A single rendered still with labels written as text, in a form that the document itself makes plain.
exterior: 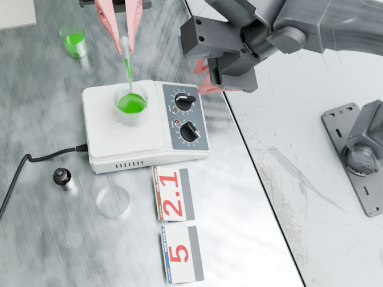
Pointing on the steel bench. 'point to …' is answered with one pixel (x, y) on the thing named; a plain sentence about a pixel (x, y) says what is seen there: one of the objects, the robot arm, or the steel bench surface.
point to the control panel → (194, 111)
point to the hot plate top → (145, 143)
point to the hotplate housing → (177, 155)
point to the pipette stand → (16, 13)
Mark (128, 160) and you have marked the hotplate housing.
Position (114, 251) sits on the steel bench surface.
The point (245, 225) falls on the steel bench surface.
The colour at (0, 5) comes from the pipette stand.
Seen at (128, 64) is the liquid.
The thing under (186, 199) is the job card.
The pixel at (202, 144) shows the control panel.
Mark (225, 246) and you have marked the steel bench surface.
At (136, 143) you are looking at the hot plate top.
